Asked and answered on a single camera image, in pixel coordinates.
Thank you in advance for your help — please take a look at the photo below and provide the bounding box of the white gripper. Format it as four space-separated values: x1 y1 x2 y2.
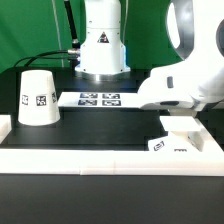
137 61 224 111

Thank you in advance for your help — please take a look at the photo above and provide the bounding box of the white lamp base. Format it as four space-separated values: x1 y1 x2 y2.
148 116 201 153

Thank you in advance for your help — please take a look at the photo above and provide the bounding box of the white lamp shade cone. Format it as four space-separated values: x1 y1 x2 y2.
18 70 60 126

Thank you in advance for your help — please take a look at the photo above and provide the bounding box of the white marker plate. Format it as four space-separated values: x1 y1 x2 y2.
58 92 141 108

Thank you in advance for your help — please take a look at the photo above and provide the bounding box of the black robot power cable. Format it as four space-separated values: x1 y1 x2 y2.
63 0 80 48

